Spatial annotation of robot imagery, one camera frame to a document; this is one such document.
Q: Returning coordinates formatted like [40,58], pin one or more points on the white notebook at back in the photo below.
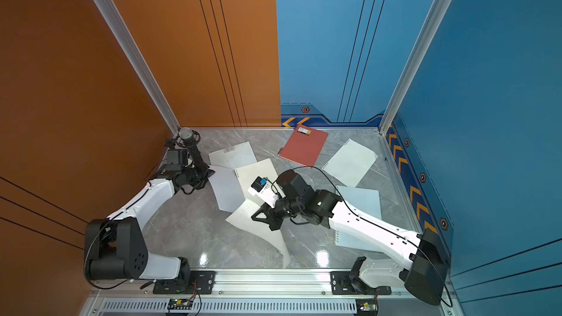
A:
[234,156]

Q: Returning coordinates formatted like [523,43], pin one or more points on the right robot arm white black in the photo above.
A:
[417,261]

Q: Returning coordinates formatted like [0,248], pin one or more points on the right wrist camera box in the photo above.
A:
[294,187]

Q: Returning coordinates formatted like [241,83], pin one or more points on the left green circuit board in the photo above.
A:
[182,305]

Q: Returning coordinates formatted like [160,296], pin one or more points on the aluminium corner post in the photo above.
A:
[118,27]
[428,30]

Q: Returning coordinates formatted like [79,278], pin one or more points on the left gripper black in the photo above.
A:
[199,185]

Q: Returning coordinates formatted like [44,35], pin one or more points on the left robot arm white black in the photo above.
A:
[115,247]

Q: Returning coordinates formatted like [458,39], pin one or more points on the red spiral notebook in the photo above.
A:
[304,146]

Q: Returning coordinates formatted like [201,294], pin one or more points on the black microphone on tripod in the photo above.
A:
[188,139]

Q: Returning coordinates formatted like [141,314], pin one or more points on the right aluminium corner post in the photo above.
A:
[428,30]

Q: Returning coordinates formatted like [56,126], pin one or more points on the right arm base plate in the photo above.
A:
[343,285]

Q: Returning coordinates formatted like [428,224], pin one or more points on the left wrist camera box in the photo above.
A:
[175,161]

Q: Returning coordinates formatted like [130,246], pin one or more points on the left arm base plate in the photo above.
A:
[200,282]

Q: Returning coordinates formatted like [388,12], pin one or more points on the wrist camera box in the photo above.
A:
[175,161]
[294,187]

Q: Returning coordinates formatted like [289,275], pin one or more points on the right circuit board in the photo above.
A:
[367,307]

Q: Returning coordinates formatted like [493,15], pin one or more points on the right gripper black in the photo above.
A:
[274,222]

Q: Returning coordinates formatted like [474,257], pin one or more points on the left aluminium corner post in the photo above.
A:
[118,27]

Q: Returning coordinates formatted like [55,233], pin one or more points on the aluminium front rail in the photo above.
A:
[258,292]

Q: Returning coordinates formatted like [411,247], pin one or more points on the torn white page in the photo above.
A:
[350,163]

